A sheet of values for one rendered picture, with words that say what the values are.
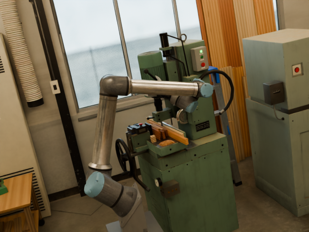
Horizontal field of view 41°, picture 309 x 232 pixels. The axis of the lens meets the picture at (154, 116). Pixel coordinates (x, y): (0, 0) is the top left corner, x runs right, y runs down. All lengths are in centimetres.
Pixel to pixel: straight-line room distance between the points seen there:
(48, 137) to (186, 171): 178
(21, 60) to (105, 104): 161
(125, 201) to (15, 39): 207
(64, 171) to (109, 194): 205
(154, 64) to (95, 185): 97
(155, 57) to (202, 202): 114
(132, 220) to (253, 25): 285
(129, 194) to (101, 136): 39
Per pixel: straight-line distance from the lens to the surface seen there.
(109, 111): 250
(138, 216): 247
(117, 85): 237
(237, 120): 448
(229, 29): 451
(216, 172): 315
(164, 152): 280
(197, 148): 300
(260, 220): 355
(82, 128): 430
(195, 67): 295
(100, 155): 255
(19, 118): 394
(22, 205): 340
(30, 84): 399
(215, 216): 329
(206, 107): 309
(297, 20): 509
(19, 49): 395
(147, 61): 286
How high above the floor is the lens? 190
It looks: 17 degrees down
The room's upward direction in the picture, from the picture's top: 10 degrees counter-clockwise
